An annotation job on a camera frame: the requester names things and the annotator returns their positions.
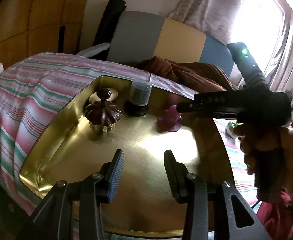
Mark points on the grey jar black lid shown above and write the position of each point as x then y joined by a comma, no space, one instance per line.
137,103

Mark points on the magenta ribbed cone toy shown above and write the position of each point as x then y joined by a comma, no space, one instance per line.
169,119

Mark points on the grey yellow blue headboard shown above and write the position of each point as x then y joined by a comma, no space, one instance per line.
140,36

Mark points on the wooden wardrobe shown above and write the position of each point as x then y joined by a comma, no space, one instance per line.
29,27

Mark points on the brown cupcake toy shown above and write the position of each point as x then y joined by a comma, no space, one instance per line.
102,115

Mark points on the green white plug-in device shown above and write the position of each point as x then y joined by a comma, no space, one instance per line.
230,130

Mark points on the person's right hand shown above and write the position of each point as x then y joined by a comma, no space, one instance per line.
269,157

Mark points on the brown quilted blanket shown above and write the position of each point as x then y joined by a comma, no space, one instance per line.
201,77

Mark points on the striped bed sheet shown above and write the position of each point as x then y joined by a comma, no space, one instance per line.
34,90

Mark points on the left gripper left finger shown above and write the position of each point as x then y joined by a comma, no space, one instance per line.
97,189

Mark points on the black rolled mat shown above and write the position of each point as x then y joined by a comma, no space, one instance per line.
109,21

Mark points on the pale patterned curtain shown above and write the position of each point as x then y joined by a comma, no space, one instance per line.
213,17

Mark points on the gold metal tin box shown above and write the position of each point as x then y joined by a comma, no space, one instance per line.
144,207

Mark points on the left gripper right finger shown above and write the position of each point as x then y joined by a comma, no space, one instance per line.
233,217

